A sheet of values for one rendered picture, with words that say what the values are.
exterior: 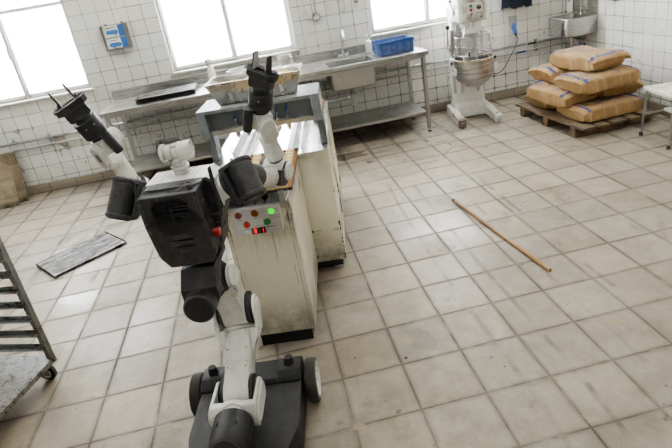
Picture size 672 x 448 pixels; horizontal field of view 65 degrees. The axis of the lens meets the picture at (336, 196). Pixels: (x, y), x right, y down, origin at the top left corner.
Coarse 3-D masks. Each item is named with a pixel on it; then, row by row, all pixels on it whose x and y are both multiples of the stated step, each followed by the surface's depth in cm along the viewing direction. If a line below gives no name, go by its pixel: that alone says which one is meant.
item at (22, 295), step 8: (0, 240) 258; (0, 248) 258; (8, 256) 262; (8, 264) 261; (16, 272) 266; (16, 280) 265; (24, 296) 269; (32, 312) 274; (40, 328) 278; (40, 336) 278; (48, 344) 282; (48, 352) 282
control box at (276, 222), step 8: (240, 208) 253; (248, 208) 251; (256, 208) 251; (264, 208) 251; (232, 216) 252; (248, 216) 252; (256, 216) 252; (264, 216) 253; (272, 216) 253; (280, 216) 253; (232, 224) 254; (240, 224) 254; (256, 224) 254; (264, 224) 254; (272, 224) 254; (280, 224) 254; (240, 232) 256; (248, 232) 256; (264, 232) 256
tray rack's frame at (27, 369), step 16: (0, 368) 284; (16, 368) 281; (32, 368) 279; (48, 368) 281; (0, 384) 271; (16, 384) 269; (32, 384) 270; (0, 400) 259; (16, 400) 260; (0, 416) 250
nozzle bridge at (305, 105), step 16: (288, 96) 306; (304, 96) 303; (320, 96) 323; (208, 112) 306; (224, 112) 314; (240, 112) 314; (272, 112) 315; (304, 112) 315; (320, 112) 307; (208, 128) 310; (224, 128) 316; (240, 128) 313; (256, 128) 313; (320, 128) 321
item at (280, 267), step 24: (288, 192) 262; (288, 216) 256; (240, 240) 261; (264, 240) 261; (288, 240) 261; (312, 240) 331; (240, 264) 266; (264, 264) 266; (288, 264) 266; (312, 264) 310; (264, 288) 272; (288, 288) 272; (312, 288) 292; (264, 312) 278; (288, 312) 278; (312, 312) 278; (264, 336) 287; (288, 336) 287; (312, 336) 288
